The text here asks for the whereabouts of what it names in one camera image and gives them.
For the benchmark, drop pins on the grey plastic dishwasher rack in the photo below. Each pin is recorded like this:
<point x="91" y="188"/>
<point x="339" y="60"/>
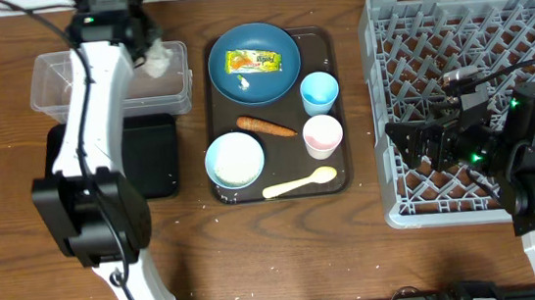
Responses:
<point x="407" y="47"/>

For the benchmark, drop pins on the aluminium foil ball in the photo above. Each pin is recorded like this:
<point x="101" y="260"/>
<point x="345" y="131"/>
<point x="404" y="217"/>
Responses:
<point x="157" y="59"/>

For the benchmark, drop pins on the cream plastic spoon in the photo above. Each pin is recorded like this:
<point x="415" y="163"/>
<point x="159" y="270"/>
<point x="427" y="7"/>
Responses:
<point x="320" y="175"/>

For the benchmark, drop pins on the clear plastic waste bin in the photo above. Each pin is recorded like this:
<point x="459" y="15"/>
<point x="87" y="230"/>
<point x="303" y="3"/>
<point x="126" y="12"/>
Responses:
<point x="51" y="86"/>

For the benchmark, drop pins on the black waste tray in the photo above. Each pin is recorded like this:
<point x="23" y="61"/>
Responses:
<point x="150" y="155"/>

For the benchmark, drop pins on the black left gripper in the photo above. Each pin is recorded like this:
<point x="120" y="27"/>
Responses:
<point x="141" y="12"/>

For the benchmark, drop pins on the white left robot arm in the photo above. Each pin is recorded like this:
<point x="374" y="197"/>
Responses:
<point x="89" y="206"/>

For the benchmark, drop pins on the yellow green snack wrapper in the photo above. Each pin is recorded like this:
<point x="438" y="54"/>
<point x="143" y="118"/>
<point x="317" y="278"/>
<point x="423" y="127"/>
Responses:
<point x="249" y="61"/>

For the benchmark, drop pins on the pile of white rice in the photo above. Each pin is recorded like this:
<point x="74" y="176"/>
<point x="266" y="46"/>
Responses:
<point x="236" y="169"/>

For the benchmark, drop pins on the pink plastic cup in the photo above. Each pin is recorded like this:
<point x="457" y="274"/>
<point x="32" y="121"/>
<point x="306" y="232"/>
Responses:
<point x="322" y="134"/>

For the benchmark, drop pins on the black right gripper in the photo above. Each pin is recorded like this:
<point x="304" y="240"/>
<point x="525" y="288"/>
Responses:
<point x="442" y="132"/>

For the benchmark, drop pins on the dark blue plate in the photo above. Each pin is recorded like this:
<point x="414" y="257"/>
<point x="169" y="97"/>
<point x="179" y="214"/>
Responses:
<point x="264" y="88"/>

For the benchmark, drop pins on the orange carrot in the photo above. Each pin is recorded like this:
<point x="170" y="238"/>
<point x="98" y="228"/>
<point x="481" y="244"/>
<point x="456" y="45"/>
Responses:
<point x="256" y="125"/>

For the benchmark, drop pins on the light blue bowl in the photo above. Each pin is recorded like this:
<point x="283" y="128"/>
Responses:
<point x="237" y="142"/>

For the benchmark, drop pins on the small foil wrapper scrap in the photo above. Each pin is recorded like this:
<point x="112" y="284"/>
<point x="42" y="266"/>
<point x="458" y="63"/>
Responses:
<point x="244" y="84"/>

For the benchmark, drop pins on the light blue plastic cup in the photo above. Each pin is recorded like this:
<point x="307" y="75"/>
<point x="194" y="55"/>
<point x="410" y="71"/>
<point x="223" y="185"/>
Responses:
<point x="319" y="91"/>

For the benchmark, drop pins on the dark brown serving tray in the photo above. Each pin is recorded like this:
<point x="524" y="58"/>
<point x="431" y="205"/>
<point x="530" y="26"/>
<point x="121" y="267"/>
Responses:
<point x="286" y="158"/>

